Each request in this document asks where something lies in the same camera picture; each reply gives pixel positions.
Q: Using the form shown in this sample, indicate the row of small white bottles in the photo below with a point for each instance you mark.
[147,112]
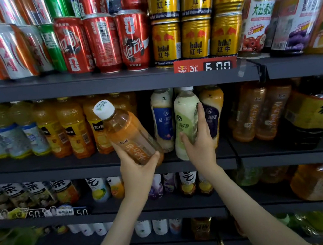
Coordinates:
[139,228]

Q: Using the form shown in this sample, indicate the person's right hand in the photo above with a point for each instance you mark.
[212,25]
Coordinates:
[205,151]

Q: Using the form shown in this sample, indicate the dark grey metal shelf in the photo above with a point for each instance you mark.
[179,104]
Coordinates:
[86,84]

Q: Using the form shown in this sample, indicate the brushstroke bottle purple fruit print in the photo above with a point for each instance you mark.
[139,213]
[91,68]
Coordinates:
[156,187]
[169,183]

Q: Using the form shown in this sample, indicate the red price tag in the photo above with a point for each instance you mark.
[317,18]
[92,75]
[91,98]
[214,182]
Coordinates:
[205,65]

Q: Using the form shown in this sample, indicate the person's left hand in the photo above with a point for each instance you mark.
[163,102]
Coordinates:
[139,179]

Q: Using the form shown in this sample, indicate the amber tea bottle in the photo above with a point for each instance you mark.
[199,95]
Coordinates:
[248,113]
[273,112]
[129,134]

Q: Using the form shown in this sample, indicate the stack of gold Red Bull cans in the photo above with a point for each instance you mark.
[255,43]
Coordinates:
[196,20]

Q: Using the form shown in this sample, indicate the dark bottle yellow label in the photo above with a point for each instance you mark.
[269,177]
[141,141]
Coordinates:
[313,111]

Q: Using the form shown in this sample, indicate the white blue drink bottle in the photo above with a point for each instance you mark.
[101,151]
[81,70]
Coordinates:
[163,120]

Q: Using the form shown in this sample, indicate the white green label bottle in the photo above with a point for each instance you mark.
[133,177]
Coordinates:
[185,118]

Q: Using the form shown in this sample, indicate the person's right forearm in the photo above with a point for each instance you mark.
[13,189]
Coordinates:
[255,215]

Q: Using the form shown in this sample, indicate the person's left forearm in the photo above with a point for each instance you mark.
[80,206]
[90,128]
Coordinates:
[120,237]

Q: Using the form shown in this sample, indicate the row of shelf price tags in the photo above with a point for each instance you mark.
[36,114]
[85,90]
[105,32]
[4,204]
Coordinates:
[49,212]

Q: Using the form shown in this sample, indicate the group of red soda cans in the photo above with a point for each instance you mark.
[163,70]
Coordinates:
[105,42]

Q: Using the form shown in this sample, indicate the orange squat drink bottle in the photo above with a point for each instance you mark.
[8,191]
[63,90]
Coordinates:
[315,181]

